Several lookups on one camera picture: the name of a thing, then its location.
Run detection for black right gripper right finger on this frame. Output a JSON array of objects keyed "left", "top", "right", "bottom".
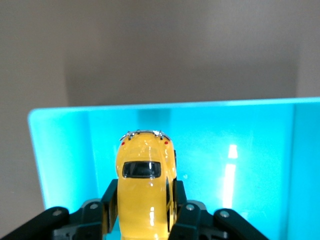
[{"left": 166, "top": 178, "right": 271, "bottom": 240}]

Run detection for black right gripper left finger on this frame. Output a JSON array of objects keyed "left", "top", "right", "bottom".
[{"left": 0, "top": 178, "right": 119, "bottom": 240}]

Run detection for yellow beetle toy car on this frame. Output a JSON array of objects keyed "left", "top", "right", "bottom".
[{"left": 115, "top": 129, "right": 179, "bottom": 240}]

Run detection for turquoise plastic bin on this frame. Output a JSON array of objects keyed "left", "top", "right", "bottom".
[{"left": 27, "top": 97, "right": 320, "bottom": 240}]

